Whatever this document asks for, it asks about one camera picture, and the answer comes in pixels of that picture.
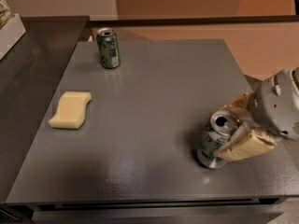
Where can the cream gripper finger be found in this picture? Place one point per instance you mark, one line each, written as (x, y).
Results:
(239, 106)
(247, 142)

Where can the grey robot gripper body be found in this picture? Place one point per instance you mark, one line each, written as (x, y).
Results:
(275, 106)

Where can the dark green soda can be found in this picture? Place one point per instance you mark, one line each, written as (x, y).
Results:
(107, 43)

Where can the silver green 7up can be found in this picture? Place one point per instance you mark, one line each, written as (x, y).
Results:
(218, 131)

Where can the white box on counter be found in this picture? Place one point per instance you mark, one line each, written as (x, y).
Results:
(10, 34)

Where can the yellow sponge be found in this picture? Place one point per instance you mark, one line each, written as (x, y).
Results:
(71, 110)

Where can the striped object on box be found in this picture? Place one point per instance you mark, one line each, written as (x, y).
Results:
(5, 13)

